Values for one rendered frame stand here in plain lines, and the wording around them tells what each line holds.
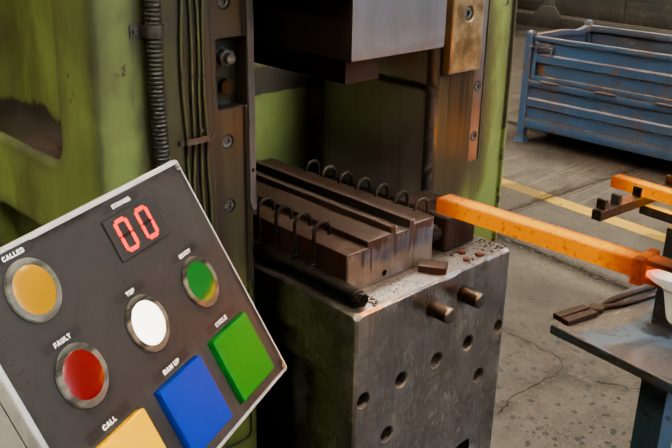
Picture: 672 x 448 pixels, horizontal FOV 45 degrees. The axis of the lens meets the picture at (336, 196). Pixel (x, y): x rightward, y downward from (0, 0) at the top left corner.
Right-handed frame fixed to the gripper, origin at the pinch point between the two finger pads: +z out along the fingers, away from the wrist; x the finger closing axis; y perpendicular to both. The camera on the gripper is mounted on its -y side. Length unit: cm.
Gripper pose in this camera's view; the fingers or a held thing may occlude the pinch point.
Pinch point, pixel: (661, 268)
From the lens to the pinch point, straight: 106.8
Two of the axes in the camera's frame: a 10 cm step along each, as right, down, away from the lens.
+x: 7.2, -2.2, 6.6
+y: -0.4, 9.4, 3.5
